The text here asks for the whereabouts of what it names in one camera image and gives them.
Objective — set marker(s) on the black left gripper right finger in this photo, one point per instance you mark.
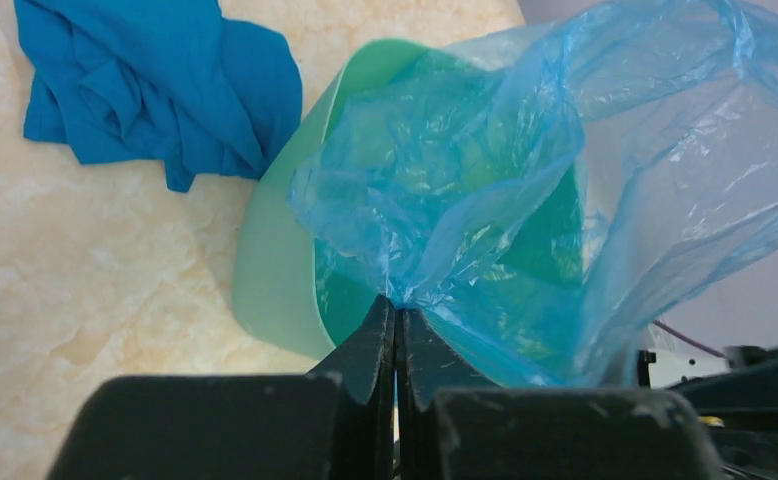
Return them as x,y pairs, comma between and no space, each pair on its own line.
457,424

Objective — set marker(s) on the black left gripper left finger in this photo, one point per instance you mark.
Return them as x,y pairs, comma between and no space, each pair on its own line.
333,422

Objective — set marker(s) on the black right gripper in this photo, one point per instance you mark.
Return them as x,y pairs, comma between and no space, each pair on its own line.
736,396

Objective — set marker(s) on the green plastic trash bin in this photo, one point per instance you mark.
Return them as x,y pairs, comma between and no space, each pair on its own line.
276,265

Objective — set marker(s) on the light blue translucent plastic bag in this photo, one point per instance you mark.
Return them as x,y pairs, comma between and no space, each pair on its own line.
678,173

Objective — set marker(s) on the dark blue crumpled bag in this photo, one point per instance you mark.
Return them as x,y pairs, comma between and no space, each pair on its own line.
174,81

